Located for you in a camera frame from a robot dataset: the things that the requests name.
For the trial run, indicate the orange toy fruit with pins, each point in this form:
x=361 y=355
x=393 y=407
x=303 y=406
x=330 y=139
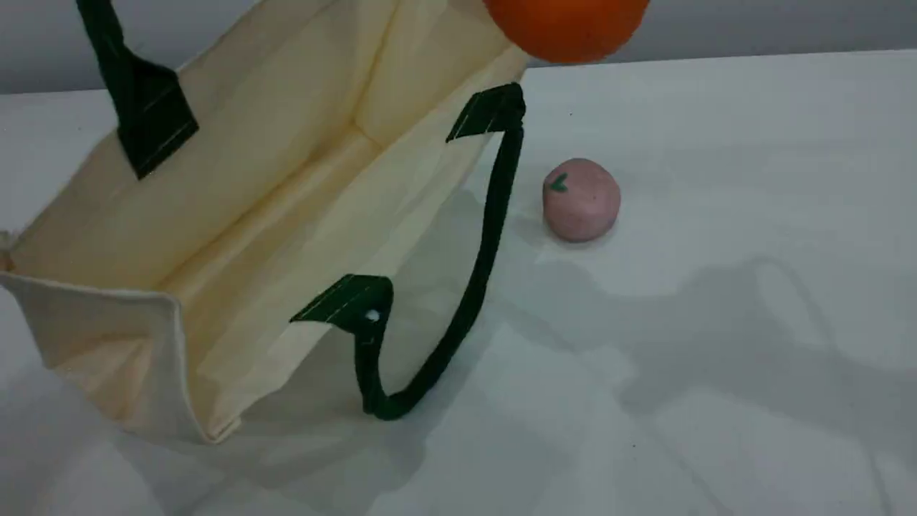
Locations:
x=566 y=29

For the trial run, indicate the pink toy peach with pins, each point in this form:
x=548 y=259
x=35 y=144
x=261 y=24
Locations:
x=582 y=204

